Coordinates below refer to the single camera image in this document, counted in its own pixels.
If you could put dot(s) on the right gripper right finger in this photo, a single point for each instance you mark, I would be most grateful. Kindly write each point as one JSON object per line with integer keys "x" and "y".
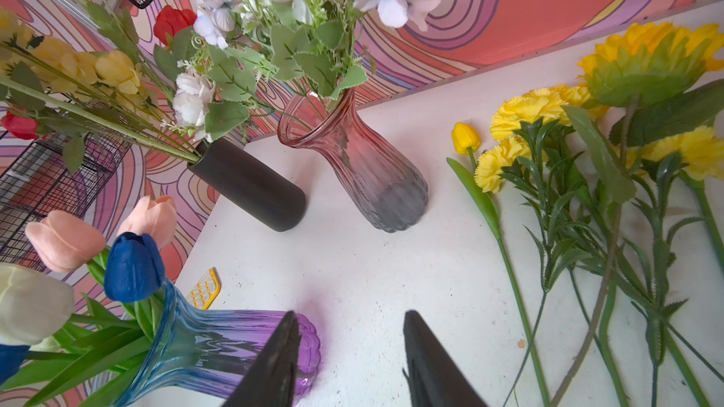
{"x": 432, "y": 376}

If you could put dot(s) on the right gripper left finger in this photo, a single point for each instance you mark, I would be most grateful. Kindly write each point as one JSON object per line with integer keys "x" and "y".
{"x": 271, "y": 380}

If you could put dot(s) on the purple glass tulip vase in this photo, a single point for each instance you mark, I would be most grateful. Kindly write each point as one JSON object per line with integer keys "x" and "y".
{"x": 210, "y": 351}

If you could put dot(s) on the yellow carnation stem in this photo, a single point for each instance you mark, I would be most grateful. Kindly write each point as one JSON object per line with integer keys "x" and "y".
{"x": 488, "y": 177}
{"x": 571, "y": 229}
{"x": 692, "y": 158}

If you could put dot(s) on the sunflower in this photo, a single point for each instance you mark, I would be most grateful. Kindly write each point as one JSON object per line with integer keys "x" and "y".
{"x": 649, "y": 79}

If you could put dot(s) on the black vase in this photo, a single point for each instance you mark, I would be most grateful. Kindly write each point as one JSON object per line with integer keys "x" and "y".
{"x": 250, "y": 184}

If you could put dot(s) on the red grey glass vase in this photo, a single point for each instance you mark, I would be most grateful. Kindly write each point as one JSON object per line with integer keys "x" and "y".
{"x": 386, "y": 187}

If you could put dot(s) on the yellow calculator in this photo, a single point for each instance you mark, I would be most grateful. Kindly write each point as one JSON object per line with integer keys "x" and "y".
{"x": 205, "y": 291}

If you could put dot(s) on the blue tulip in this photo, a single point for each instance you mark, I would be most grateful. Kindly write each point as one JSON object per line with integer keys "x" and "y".
{"x": 135, "y": 270}

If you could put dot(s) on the tulip bunch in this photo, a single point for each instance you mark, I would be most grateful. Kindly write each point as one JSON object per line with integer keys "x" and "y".
{"x": 46, "y": 344}

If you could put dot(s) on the yellow and lilac bouquet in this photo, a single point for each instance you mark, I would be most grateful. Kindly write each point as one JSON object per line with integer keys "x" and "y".
{"x": 308, "y": 46}

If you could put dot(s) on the mixed rose bouquet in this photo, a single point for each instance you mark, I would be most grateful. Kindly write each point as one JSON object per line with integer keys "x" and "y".
{"x": 48, "y": 87}

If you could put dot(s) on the left black wire basket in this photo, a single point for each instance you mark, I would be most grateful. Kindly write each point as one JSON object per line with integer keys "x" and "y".
{"x": 38, "y": 182}

